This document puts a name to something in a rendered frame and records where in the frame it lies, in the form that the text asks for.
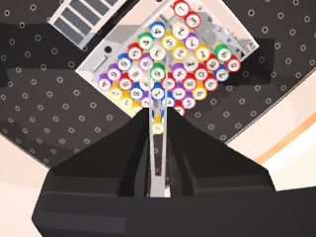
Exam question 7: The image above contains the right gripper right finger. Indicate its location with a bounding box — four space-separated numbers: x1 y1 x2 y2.
167 107 276 197

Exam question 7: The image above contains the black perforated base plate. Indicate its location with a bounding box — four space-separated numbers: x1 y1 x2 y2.
0 0 316 169

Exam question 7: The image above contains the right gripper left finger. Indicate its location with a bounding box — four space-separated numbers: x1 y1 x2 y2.
39 107 150 197

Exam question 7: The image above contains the white vial rack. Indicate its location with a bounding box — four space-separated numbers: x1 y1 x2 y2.
91 0 247 114

